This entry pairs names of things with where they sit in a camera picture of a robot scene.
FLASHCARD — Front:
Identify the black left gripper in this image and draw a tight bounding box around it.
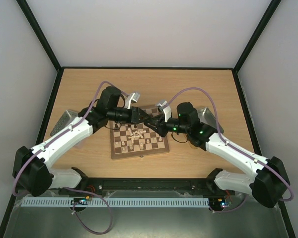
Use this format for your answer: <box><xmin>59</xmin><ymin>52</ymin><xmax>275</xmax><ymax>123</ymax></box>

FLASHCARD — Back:
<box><xmin>108</xmin><ymin>107</ymin><xmax>151</xmax><ymax>125</ymax></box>

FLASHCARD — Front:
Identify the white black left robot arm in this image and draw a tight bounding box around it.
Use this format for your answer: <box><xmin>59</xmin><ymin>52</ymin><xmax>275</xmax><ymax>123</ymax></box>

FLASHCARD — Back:
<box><xmin>12</xmin><ymin>86</ymin><xmax>148</xmax><ymax>196</ymax></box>

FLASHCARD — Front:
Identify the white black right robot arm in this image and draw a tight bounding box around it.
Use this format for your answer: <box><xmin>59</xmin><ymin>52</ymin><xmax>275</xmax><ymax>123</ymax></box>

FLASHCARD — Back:
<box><xmin>144</xmin><ymin>102</ymin><xmax>290</xmax><ymax>208</ymax></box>

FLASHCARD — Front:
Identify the pile of white chess pieces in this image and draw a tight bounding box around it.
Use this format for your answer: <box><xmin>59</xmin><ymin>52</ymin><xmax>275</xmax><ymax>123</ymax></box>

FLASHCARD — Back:
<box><xmin>126</xmin><ymin>128</ymin><xmax>146</xmax><ymax>140</ymax></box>

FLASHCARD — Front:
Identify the wooden folding chess board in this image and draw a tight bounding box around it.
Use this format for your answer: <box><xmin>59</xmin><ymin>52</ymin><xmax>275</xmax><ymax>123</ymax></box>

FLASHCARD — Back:
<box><xmin>108</xmin><ymin>104</ymin><xmax>170</xmax><ymax>160</ymax></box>

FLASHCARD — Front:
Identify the right metal tray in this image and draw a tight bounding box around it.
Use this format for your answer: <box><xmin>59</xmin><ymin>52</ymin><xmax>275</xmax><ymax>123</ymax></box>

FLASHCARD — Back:
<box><xmin>197</xmin><ymin>107</ymin><xmax>217</xmax><ymax>129</ymax></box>

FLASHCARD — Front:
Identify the metal tray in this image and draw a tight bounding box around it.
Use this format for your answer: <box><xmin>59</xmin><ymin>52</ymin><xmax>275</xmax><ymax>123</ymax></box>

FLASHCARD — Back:
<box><xmin>49</xmin><ymin>110</ymin><xmax>78</xmax><ymax>136</ymax></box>
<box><xmin>197</xmin><ymin>107</ymin><xmax>217</xmax><ymax>129</ymax></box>

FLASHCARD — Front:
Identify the left metal tray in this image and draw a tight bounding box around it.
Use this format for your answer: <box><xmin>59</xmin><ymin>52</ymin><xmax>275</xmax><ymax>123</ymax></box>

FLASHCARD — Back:
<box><xmin>49</xmin><ymin>110</ymin><xmax>78</xmax><ymax>136</ymax></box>

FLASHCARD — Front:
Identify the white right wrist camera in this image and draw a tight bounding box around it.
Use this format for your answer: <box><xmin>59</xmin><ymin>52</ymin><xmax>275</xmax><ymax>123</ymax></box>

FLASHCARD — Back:
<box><xmin>156</xmin><ymin>100</ymin><xmax>172</xmax><ymax>122</ymax></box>

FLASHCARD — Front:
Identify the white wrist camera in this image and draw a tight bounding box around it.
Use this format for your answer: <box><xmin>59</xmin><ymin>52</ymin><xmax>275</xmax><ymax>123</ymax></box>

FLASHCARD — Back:
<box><xmin>156</xmin><ymin>100</ymin><xmax>172</xmax><ymax>122</ymax></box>
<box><xmin>124</xmin><ymin>92</ymin><xmax>140</xmax><ymax>109</ymax></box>

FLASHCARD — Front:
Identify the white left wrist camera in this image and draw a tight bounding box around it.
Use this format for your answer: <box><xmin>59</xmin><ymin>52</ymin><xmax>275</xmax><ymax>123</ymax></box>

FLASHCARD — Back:
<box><xmin>124</xmin><ymin>92</ymin><xmax>140</xmax><ymax>109</ymax></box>

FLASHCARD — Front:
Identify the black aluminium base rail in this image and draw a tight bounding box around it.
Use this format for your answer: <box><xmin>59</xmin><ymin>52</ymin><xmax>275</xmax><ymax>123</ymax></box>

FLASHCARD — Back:
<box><xmin>57</xmin><ymin>177</ymin><xmax>236</xmax><ymax>196</ymax></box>

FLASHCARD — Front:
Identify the black cage frame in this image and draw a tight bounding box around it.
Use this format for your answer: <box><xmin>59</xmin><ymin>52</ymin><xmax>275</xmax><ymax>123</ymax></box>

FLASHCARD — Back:
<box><xmin>0</xmin><ymin>0</ymin><xmax>297</xmax><ymax>238</ymax></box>

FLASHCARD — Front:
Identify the light blue slotted cable duct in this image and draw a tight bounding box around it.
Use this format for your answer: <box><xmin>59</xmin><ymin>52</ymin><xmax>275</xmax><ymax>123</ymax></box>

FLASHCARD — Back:
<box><xmin>21</xmin><ymin>197</ymin><xmax>209</xmax><ymax>208</ymax></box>

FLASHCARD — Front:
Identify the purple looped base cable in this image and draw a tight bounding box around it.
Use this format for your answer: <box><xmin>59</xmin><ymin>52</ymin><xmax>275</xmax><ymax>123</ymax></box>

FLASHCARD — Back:
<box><xmin>71</xmin><ymin>191</ymin><xmax>113</xmax><ymax>235</ymax></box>

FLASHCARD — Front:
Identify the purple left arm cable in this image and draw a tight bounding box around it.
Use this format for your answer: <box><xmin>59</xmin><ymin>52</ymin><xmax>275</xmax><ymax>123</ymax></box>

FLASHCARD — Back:
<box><xmin>12</xmin><ymin>81</ymin><xmax>130</xmax><ymax>196</ymax></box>

